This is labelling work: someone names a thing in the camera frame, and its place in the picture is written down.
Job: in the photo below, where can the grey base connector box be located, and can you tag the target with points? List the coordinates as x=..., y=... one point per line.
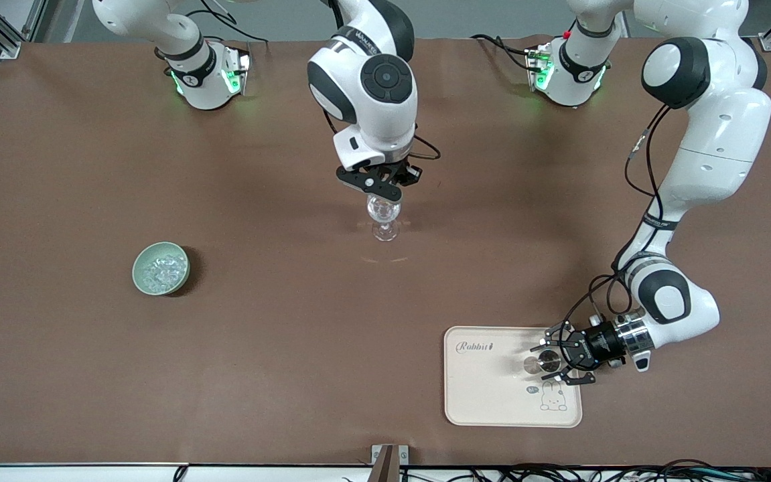
x=538, y=63
x=238, y=67

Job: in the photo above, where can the pale green bowl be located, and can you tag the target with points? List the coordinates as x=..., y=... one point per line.
x=136, y=272

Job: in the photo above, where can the grey metal mount bracket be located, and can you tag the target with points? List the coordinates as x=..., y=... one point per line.
x=390, y=462

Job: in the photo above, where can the clear stemmed wine glass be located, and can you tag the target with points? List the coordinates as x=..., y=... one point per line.
x=385, y=224

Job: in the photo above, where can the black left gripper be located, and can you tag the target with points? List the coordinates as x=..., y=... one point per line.
x=599, y=344

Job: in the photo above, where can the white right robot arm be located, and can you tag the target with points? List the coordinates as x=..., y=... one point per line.
x=372, y=100

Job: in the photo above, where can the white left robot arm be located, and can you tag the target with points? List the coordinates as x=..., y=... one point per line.
x=713, y=147

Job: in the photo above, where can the brown table mat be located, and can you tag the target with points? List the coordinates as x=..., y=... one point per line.
x=224, y=335

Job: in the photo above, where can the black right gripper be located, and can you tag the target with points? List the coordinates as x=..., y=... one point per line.
x=406, y=174

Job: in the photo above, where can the steel double jigger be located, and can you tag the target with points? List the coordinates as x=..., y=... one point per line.
x=549, y=360

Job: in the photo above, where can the cream rabbit print tray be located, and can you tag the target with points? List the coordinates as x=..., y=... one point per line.
x=485, y=395

